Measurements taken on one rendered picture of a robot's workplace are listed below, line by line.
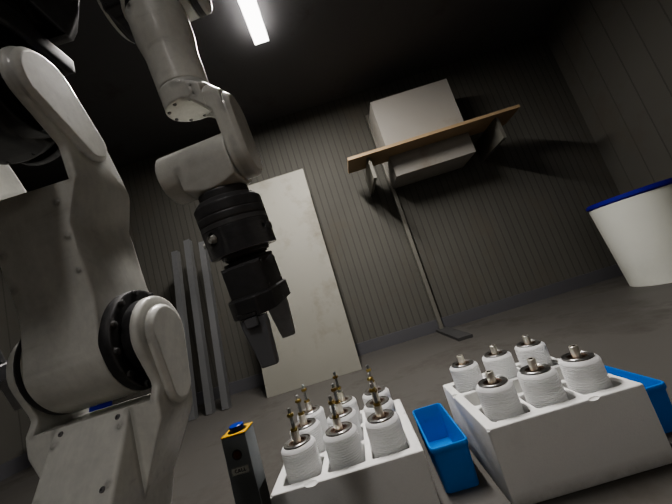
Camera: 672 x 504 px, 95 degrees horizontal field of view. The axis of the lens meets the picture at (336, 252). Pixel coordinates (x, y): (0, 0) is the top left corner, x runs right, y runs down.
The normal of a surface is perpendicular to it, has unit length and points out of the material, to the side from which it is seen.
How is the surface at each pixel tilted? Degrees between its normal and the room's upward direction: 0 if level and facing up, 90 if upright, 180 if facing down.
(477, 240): 90
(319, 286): 80
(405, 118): 90
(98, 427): 60
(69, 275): 100
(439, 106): 90
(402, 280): 90
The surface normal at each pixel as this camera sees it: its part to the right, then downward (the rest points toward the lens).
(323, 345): -0.11, -0.32
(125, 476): 0.96, -0.29
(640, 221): -0.69, 0.16
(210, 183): -0.07, 0.06
